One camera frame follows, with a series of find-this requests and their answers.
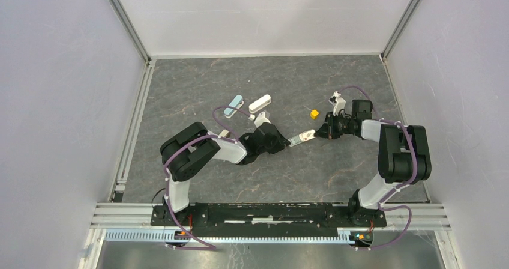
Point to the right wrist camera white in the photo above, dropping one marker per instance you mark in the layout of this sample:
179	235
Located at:
337	102

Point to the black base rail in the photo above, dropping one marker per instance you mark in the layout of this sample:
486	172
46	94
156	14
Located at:
268	219

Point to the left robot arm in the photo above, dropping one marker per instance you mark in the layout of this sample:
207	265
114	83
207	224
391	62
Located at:
186	154

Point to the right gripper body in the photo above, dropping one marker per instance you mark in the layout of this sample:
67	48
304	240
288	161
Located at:
337	125

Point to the white cable tray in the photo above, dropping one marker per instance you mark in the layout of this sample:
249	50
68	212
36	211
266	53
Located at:
176	236

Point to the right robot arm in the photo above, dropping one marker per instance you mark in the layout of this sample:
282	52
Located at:
403	152

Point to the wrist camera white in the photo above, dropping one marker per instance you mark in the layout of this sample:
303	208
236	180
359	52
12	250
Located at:
337	102
260	119

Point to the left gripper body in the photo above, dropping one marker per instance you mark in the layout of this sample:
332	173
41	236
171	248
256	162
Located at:
275	145

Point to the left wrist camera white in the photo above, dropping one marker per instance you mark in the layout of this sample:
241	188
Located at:
260	119

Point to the white stapler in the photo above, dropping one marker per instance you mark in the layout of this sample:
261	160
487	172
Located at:
260	103

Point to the light blue stapler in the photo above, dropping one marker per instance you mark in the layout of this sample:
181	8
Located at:
236	103

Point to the staple box grey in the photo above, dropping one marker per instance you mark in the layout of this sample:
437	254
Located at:
296	140

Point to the yellow cube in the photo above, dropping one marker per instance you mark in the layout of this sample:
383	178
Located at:
314	114

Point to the small beige stapler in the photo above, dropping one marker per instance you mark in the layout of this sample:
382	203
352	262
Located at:
225	134

